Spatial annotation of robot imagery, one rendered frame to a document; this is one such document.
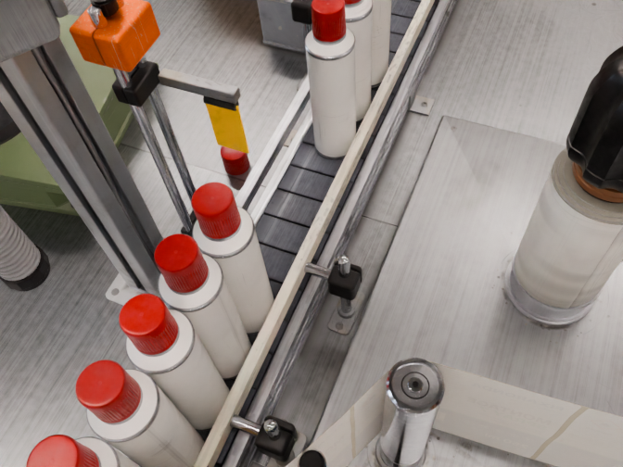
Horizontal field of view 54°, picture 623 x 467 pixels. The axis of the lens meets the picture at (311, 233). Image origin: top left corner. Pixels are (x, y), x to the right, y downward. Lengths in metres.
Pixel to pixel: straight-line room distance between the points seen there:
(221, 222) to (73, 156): 0.14
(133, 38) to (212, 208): 0.13
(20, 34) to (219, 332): 0.31
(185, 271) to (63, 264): 0.38
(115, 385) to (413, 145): 0.54
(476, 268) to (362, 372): 0.17
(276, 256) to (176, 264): 0.24
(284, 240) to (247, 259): 0.18
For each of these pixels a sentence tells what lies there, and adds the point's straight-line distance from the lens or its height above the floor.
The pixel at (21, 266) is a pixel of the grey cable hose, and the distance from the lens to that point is 0.47.
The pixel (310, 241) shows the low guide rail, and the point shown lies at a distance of 0.64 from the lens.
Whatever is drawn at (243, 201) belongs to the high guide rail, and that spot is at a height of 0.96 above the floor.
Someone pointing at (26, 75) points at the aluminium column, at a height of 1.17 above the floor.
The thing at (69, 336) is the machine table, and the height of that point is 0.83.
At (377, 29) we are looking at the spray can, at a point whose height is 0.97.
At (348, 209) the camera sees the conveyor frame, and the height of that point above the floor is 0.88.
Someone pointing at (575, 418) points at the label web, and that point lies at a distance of 0.46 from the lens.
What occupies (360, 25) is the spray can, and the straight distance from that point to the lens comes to 0.68.
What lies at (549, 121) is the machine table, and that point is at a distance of 0.89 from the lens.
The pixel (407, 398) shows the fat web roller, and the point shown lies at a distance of 0.41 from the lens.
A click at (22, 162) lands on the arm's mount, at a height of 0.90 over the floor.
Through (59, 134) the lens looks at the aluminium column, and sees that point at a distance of 0.52.
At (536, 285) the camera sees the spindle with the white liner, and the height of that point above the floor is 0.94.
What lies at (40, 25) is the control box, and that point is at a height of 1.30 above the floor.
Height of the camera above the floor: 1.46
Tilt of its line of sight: 57 degrees down
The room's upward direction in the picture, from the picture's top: 7 degrees counter-clockwise
